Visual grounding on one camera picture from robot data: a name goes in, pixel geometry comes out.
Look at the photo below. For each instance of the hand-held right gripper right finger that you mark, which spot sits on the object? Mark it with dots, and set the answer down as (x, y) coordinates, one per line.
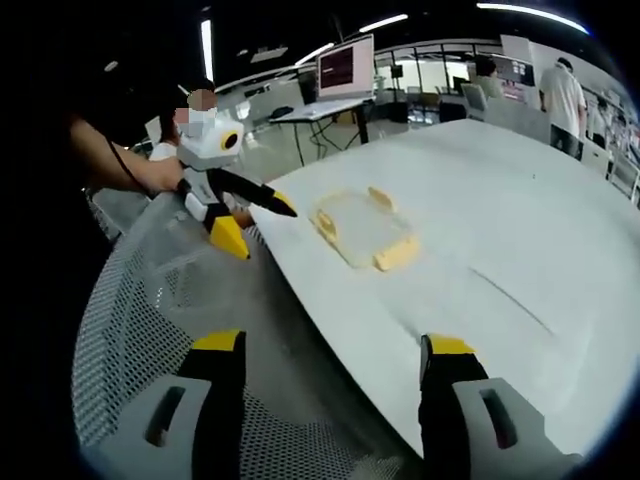
(445, 400)

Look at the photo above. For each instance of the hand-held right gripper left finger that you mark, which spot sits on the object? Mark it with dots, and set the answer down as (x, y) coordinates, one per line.
(220, 400)

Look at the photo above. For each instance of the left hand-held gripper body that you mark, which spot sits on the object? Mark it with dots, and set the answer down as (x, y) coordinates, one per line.
(207, 145)

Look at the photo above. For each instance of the small yellow plastic buckle part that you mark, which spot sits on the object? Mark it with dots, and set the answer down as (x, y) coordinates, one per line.
(382, 200)
(326, 225)

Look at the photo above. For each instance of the large yellow plastic buckle part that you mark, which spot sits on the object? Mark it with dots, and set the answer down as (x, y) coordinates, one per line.
(397, 254)

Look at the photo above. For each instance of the person's left hand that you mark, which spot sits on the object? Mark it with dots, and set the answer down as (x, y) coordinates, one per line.
(167, 176)

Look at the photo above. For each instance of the ceiling light strip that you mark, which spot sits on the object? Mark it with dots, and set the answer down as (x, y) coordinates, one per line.
(206, 50)
(382, 23)
(315, 53)
(530, 14)

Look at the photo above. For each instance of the white office desk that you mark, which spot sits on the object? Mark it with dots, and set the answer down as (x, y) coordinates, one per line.
(320, 109)

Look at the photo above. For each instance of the ceiling air vent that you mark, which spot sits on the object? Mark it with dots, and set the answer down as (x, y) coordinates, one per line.
(270, 54)

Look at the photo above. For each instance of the white mesh laundry basket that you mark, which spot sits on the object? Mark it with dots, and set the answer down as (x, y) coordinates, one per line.
(145, 310)

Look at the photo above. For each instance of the computer monitor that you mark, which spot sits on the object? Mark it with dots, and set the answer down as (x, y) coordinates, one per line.
(346, 67)

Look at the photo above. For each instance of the white office chair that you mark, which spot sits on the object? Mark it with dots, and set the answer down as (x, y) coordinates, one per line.
(474, 100)

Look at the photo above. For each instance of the white display board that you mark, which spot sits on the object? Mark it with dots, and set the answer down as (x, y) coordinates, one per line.
(517, 60)

